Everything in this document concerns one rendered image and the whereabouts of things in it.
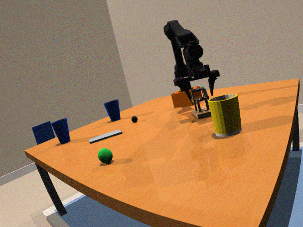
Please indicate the dark blue cup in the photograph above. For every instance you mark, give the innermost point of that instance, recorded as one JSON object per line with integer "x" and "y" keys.
{"x": 113, "y": 110}
{"x": 61, "y": 129}

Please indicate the yellow cylindrical cup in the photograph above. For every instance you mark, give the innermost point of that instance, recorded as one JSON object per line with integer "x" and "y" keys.
{"x": 225, "y": 113}

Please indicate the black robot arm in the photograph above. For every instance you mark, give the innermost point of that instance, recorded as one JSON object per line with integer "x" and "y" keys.
{"x": 182, "y": 38}

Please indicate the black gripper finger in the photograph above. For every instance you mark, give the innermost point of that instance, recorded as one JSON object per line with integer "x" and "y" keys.
{"x": 211, "y": 85}
{"x": 185, "y": 88}

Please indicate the black ball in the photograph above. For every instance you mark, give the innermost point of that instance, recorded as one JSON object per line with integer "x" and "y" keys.
{"x": 134, "y": 119}

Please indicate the green ball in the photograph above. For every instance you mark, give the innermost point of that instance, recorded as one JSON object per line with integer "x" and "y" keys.
{"x": 105, "y": 155}

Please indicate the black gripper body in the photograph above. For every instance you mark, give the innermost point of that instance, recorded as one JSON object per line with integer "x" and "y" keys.
{"x": 181, "y": 80}

